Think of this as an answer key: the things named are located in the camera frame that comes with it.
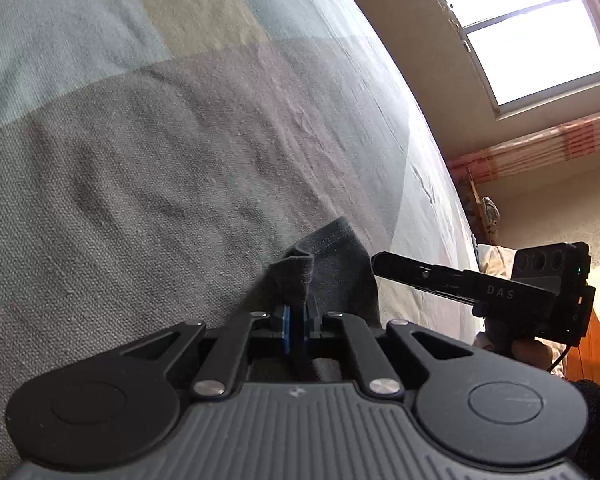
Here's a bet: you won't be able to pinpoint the dark grey trousers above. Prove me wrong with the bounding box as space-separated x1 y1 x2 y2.
258 216 382 380

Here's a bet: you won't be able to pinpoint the person's right forearm black sleeve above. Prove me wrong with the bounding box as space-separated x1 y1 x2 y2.
573 379 600 480

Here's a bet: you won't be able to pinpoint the person's right hand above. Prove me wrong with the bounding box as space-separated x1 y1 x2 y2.
472 332 566 378

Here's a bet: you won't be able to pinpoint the cream printed pillow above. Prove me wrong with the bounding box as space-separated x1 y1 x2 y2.
478 244 517 280

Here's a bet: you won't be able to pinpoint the orange wooden headboard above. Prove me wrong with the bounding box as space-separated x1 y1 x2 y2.
566 312 600 386

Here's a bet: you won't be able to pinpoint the wooden bedside table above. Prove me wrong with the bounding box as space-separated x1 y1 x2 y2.
458 169 498 245

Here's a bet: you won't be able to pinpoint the pink checked right curtain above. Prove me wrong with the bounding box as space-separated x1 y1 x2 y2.
446 112 600 183

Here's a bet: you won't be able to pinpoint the pastel patchwork bed sheet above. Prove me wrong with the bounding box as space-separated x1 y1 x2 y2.
0 0 477 478

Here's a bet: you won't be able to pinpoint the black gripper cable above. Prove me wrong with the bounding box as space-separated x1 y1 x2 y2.
546 343 574 375

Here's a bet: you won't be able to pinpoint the window with white frame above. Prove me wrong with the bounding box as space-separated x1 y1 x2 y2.
436 0 600 116

